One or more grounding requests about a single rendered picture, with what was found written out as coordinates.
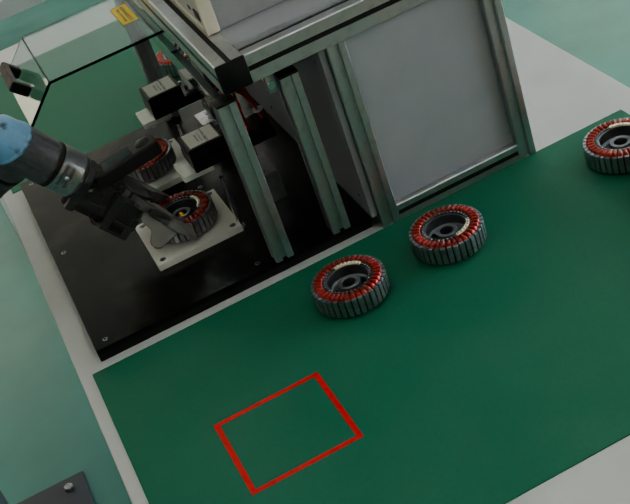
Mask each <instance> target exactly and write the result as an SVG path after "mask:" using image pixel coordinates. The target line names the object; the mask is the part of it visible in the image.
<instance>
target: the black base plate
mask: <svg viewBox="0 0 630 504"><path fill-rule="evenodd" d="M178 111H179V114H180V116H178V117H171V120H169V121H163V122H161V123H158V124H156V125H154V126H152V127H150V128H148V129H145V128H144V127H142V128H140V129H137V130H135V131H133V132H131V133H129V134H127V135H125V136H123V137H120V138H118V139H116V140H114V141H112V142H110V143H108V144H106V145H103V146H101V147H99V148H97V149H95V150H93V151H91V152H88V153H86V156H87V157H89V158H91V159H93V160H95V161H96V163H97V165H98V164H99V163H101V162H102V161H104V160H106V159H107V158H109V157H110V156H112V155H114V154H115V153H117V152H118V151H120V150H122V149H123V148H125V147H126V146H128V145H129V144H131V143H133V142H134V141H136V140H137V139H139V138H141V137H142V136H144V135H145V134H147V133H150V134H152V135H153V137H154V138H156V137H157V138H164V139H167V140H170V139H172V138H175V140H176V141H177V142H178V139H177V138H178V137H180V133H179V131H178V128H177V126H176V123H177V122H180V124H181V126H182V129H183V131H184V133H185V134H186V133H188V132H190V131H192V130H194V129H197V128H199V127H198V124H197V122H196V120H195V117H194V115H196V114H198V113H200V112H202V111H204V107H203V105H202V102H201V100H199V101H197V102H195V103H193V104H191V105H189V106H186V107H184V108H182V109H180V110H178ZM260 112H261V113H262V112H264V113H265V114H266V115H267V116H268V118H269V121H270V122H271V123H272V124H273V125H274V127H275V129H276V132H277V135H276V136H274V137H271V138H269V139H267V140H265V141H263V142H261V143H259V144H257V145H255V146H254V147H255V149H256V152H257V154H258V155H259V154H261V153H263V154H264V155H265V156H266V157H267V159H268V160H269V161H270V162H271V163H272V164H273V165H274V166H275V167H276V168H277V170H278V172H279V174H280V177H281V180H282V182H283V185H284V188H285V191H286V193H287V196H286V197H284V198H282V199H280V200H278V201H276V202H274V203H275V205H276V208H277V210H278V213H279V216H280V218H281V221H282V224H283V226H284V229H285V232H286V234H287V237H288V239H289V242H290V245H291V247H292V250H293V253H294V255H293V256H291V257H289V258H288V257H287V256H285V257H283V261H281V262H279V263H277V262H276V261H275V259H274V258H273V257H272V256H271V254H270V252H269V249H268V247H267V244H266V241H265V239H264V236H263V234H262V231H261V229H260V226H259V224H258V221H257V219H256V216H255V214H254V211H253V208H252V206H251V203H250V201H249V198H248V196H247V193H246V191H245V188H244V186H243V183H242V180H241V178H240V175H239V173H238V170H237V168H236V165H235V163H234V160H233V158H232V157H230V158H228V159H226V160H224V161H221V162H219V163H217V164H215V165H213V166H214V168H215V169H214V170H212V171H210V172H208V173H206V174H204V175H202V176H200V177H198V178H196V179H193V180H191V181H189V182H187V183H185V182H184V181H182V182H180V183H178V184H176V185H174V186H172V187H170V188H168V189H166V190H163V191H162V192H164V193H165V194H167V195H169V196H171V195H172V196H173V195H174V194H176V193H179V192H184V191H189V190H198V191H199V190H201V191H205V192H207V191H209V190H212V189H214V190H215V191H216V193H217V194H218V195H219V196H220V198H221V199H222V200H223V202H224V203H225V204H226V205H227V207H228V208H229V209H230V211H231V212H232V210H231V207H230V205H229V202H228V200H227V197H226V195H225V192H224V190H223V187H222V185H221V182H220V180H219V176H223V177H224V179H225V181H226V184H227V186H228V189H229V191H230V194H231V196H232V199H233V201H234V204H235V206H236V209H237V211H238V214H239V216H240V219H241V221H242V222H244V223H245V225H246V226H245V227H244V228H243V229H244V231H242V232H240V233H238V234H236V235H234V236H232V237H230V238H228V239H226V240H224V241H222V242H220V243H218V244H216V245H214V246H212V247H210V248H208V249H206V250H203V251H201V252H199V253H197V254H195V255H193V256H191V257H189V258H187V259H185V260H183V261H181V262H179V263H177V264H175V265H173V266H171V267H169V268H167V269H165V270H163V271H160V270H159V268H158V266H157V265H156V263H155V261H154V260H153V258H152V256H151V255H150V253H149V251H148V250H147V248H146V246H145V245H144V243H143V242H142V240H141V238H140V237H139V235H138V233H137V231H136V229H135V230H134V231H133V232H131V233H130V235H129V236H128V238H127V239H126V241H124V240H122V239H120V238H118V237H116V236H114V235H112V234H110V233H108V232H105V231H103V230H101V229H99V228H98V227H97V226H95V225H93V224H92V223H91V222H90V220H89V217H88V216H86V215H84V214H82V213H79V212H77V211H75V210H73V211H72V212H71V211H69V210H67V209H64V207H63V205H64V204H63V203H62V202H61V201H60V198H61V195H59V194H57V193H55V192H53V191H51V190H49V189H47V188H45V187H43V186H41V185H38V184H36V183H34V182H32V181H30V180H29V181H27V182H25V183H22V184H20V186H21V189H22V191H23V193H24V195H25V197H26V200H27V202H28V204H29V206H30V208H31V211H32V213H33V215H34V217H35V219H36V221H37V224H38V226H39V228H40V230H41V232H42V235H43V237H44V239H45V241H46V243H47V245H48V248H49V250H50V252H51V254H52V256H53V259H54V261H55V263H56V265H57V267H58V269H59V272H60V274H61V276H62V278H63V280H64V283H65V285H66V287H67V289H68V291H69V293H70V296H71V298H72V300H73V302H74V304H75V307H76V309H77V311H78V313H79V315H80V317H81V320H82V322H83V324H84V326H85V328H86V331H87V333H88V335H89V337H90V339H91V341H92V344H93V346H94V348H95V350H96V352H97V354H98V356H99V358H100V360H101V362H103V361H105V360H107V359H109V358H111V357H113V356H115V355H117V354H119V353H121V352H123V351H125V350H127V349H129V348H131V347H133V346H135V345H137V344H139V343H141V342H143V341H145V340H147V339H149V338H151V337H153V336H155V335H157V334H159V333H161V332H163V331H165V330H167V329H169V328H171V327H173V326H175V325H177V324H179V323H181V322H183V321H185V320H187V319H189V318H191V317H193V316H195V315H197V314H199V313H201V312H203V311H205V310H207V309H209V308H211V307H213V306H215V305H217V304H219V303H221V302H223V301H225V300H227V299H229V298H231V297H233V296H235V295H237V294H239V293H241V292H243V291H245V290H247V289H249V288H251V287H253V286H255V285H257V284H259V283H261V282H263V281H265V280H267V279H269V278H271V277H273V276H275V275H277V274H279V273H281V272H283V271H285V270H287V269H289V268H291V267H293V266H295V265H297V264H299V263H301V262H303V261H305V260H307V259H309V258H311V257H313V256H315V255H317V254H319V253H321V252H323V251H325V250H327V249H329V248H331V247H333V246H335V245H337V244H339V243H341V242H343V241H345V240H347V239H349V238H351V237H353V236H355V235H357V234H359V233H361V232H363V231H365V230H367V229H368V228H370V227H372V226H373V225H372V222H371V219H370V216H369V215H368V214H367V213H366V212H365V211H364V210H363V209H362V208H361V207H360V206H359V205H358V203H357V202H356V201H355V200H354V199H353V198H352V197H351V196H350V195H349V194H348V193H347V192H346V191H345V190H344V189H343V188H342V187H341V186H340V185H339V184H338V183H337V182H336V184H337V187H338V190H339V193H340V196H341V198H342V201H343V204H344V207H345V210H346V213H347V216H348V219H349V222H350V225H351V227H349V228H347V229H344V228H341V229H340V231H341V232H339V233H337V234H333V233H332V231H331V229H329V228H328V227H327V225H326V222H325V219H324V216H323V213H322V211H321V208H320V205H319V202H318V199H317V197H316V194H315V191H314V188H313V185H312V183H311V180H310V177H309V174H308V171H307V168H306V166H305V163H304V160H303V157H302V154H301V152H300V149H299V146H298V143H297V142H296V141H295V140H294V139H293V138H292V137H291V136H290V135H289V134H288V133H287V132H286V131H285V130H284V129H283V128H282V127H281V126H280V125H279V124H278V123H277V122H276V121H275V120H274V119H273V118H272V117H271V115H270V114H269V113H268V112H267V111H266V110H265V109H264V108H263V110H262V111H260ZM178 144H179V142H178ZM179 145H180V144H179ZM173 197H174V196H173ZM232 213H233V212H232Z"/></svg>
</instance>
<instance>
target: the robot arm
mask: <svg viewBox="0 0 630 504"><path fill-rule="evenodd" d="M161 153H162V149H161V147H160V145H159V144H158V142H157V141H156V140H155V138H154V137H153V135H152V134H150V133H147V134H145V135H144V136H142V137H141V138H139V139H137V140H136V141H134V142H133V143H131V144H129V145H128V146H126V147H125V148H123V149H122V150H120V151H118V152H117V153H115V154H114V155H112V156H110V157H109V158H107V159H106V160H104V161H102V162H101V163H99V164H98V165H97V163H96V161H95V160H93V159H91V158H89V157H87V156H86V154H85V153H83V152H81V151H79V150H77V149H75V148H73V147H71V146H69V145H67V144H65V143H63V142H61V141H59V140H57V139H55V138H53V137H51V136H49V135H47V134H45V133H43V132H41V131H39V130H37V129H36V128H34V127H32V126H30V125H29V124H28V123H26V122H24V121H21V120H17V119H15V118H13V117H11V116H8V115H5V114H2V115H0V198H1V197H2V196H3V195H4V194H5V193H7V192H8V191H9V190H10V189H12V188H13V187H14V186H16V185H17V184H19V183H20V182H22V181H23V180H24V179H25V178H26V179H28V180H30V181H32V182H34V183H36V184H38V185H41V186H43V187H45V188H47V189H49V190H51V191H53V192H55V193H57V194H59V195H61V198H60V201H61V202H62V203H63V204H64V205H63V207H64V209H67V210H69V211H71V212H72V211H73V210H75V211H77V212H79V213H82V214H84V215H86V216H88V217H89V220H90V222H91V223H92V224H93V225H95V226H97V227H98V228H99V229H101V230H103V231H105V232H108V233H110V234H112V235H114V236H116V237H118V238H120V239H122V240H124V241H126V239H127V238H128V236H129V235H130V233H131V232H133V231H134V230H135V228H136V227H137V225H138V224H139V220H138V219H139V218H141V220H142V222H143V224H144V225H146V226H147V227H148V228H150V230H151V239H150V243H151V245H152V246H153V247H154V248H157V249H159V248H162V247H164V246H165V245H166V244H167V243H168V242H169V241H170V240H172V239H173V238H174V237H175V236H176V235H177V234H179V233H181V234H182V235H184V236H186V237H188V238H191V239H193V240H196V239H197V236H196V234H195V232H194V230H193V228H192V227H191V225H189V224H187V223H185V222H184V221H182V220H181V219H179V218H178V217H176V216H174V215H173V214H171V213H170V212H168V211H167V210H166V209H165V208H163V207H162V206H160V205H158V204H156V203H157V202H161V201H162V200H164V199H165V198H168V197H169V195H167V194H165V193H164V192H162V191H160V190H158V189H156V188H154V187H152V186H150V185H149V184H147V183H144V182H142V181H140V180H138V179H136V178H133V177H130V176H127V175H129V174H130V173H132V172H133V171H135V170H136V169H138V168H140V167H141V166H143V165H144V164H146V163H148V162H149V161H151V160H152V159H154V158H155V157H157V156H159V155H160V154H161ZM168 199H169V198H168ZM90 218H91V219H92V220H93V221H92V220H91V219H90ZM93 222H94V223H95V224H94V223H93Z"/></svg>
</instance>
